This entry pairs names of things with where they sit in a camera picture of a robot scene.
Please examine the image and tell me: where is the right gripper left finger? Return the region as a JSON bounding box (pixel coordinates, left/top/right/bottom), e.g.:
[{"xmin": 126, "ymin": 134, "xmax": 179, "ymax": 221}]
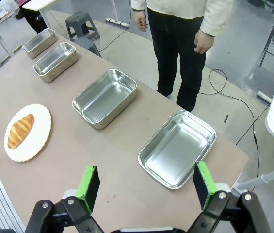
[{"xmin": 26, "ymin": 165, "xmax": 106, "ymax": 233}]

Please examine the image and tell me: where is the white power strip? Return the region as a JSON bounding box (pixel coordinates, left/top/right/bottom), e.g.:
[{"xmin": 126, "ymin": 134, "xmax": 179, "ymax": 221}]
[
  {"xmin": 257, "ymin": 91, "xmax": 273, "ymax": 104},
  {"xmin": 105, "ymin": 17, "xmax": 129, "ymax": 27}
]

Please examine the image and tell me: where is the deep steel container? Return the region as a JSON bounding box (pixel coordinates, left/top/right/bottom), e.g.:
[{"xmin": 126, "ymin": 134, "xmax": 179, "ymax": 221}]
[{"xmin": 32, "ymin": 41, "xmax": 79, "ymax": 83}]

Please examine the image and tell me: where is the person in cream shirt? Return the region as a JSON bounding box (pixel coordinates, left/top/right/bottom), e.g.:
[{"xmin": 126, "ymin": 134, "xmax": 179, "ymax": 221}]
[{"xmin": 130, "ymin": 0, "xmax": 234, "ymax": 113}]

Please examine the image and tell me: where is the person's left forearm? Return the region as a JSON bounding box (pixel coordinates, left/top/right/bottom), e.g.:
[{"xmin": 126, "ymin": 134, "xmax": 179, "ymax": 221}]
[{"xmin": 199, "ymin": 0, "xmax": 234, "ymax": 37}]

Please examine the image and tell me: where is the small steel container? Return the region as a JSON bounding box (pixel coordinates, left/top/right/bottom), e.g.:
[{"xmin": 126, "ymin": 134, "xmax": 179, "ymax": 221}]
[{"xmin": 21, "ymin": 28, "xmax": 57, "ymax": 59}]

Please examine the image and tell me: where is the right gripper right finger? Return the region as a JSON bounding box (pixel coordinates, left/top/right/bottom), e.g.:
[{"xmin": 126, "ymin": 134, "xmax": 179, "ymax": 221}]
[{"xmin": 187, "ymin": 161, "xmax": 271, "ymax": 233}]

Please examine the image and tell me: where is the grey plastic stool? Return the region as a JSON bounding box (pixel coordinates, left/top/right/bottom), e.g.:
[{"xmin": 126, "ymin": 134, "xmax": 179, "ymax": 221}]
[
  {"xmin": 72, "ymin": 37, "xmax": 102, "ymax": 58},
  {"xmin": 65, "ymin": 11, "xmax": 101, "ymax": 41}
]

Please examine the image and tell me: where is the black floor cable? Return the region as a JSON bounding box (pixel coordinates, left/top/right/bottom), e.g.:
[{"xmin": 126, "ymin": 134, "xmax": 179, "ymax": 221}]
[
  {"xmin": 99, "ymin": 0, "xmax": 134, "ymax": 53},
  {"xmin": 198, "ymin": 68, "xmax": 271, "ymax": 192}
]

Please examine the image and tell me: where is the background person in pink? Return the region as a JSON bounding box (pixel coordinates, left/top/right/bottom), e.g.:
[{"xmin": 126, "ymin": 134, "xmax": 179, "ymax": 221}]
[{"xmin": 14, "ymin": 0, "xmax": 49, "ymax": 33}]

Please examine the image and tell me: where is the white background desk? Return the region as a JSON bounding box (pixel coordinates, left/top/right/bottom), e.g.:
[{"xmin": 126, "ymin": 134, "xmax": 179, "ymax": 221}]
[{"xmin": 21, "ymin": 0, "xmax": 57, "ymax": 30}]

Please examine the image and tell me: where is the medium steel container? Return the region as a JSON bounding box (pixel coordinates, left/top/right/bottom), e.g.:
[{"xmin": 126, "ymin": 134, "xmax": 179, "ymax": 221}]
[{"xmin": 71, "ymin": 68, "xmax": 138, "ymax": 130}]

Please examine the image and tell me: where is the wide shallow steel tray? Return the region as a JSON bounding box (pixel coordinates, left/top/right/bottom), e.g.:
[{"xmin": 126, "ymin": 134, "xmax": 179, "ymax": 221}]
[{"xmin": 138, "ymin": 109, "xmax": 217, "ymax": 190}]

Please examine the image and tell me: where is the white scalloped plate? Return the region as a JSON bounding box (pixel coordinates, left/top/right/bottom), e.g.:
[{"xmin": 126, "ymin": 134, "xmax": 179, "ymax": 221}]
[{"xmin": 4, "ymin": 103, "xmax": 52, "ymax": 163}]

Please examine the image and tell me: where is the person's right hand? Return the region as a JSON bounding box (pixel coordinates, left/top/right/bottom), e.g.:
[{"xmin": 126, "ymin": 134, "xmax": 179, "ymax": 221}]
[{"xmin": 134, "ymin": 10, "xmax": 148, "ymax": 32}]

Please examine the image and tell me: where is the person's right forearm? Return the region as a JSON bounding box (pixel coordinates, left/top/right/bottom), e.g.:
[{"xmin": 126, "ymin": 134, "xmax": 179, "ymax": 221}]
[{"xmin": 130, "ymin": 0, "xmax": 149, "ymax": 12}]

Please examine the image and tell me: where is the person's left hand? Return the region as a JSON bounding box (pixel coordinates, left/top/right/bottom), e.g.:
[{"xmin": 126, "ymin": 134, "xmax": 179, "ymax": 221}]
[{"xmin": 193, "ymin": 29, "xmax": 215, "ymax": 54}]

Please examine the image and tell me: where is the golden croissant bread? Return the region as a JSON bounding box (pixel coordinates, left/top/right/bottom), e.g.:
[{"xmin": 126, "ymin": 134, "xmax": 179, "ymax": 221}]
[{"xmin": 7, "ymin": 114, "xmax": 35, "ymax": 150}]

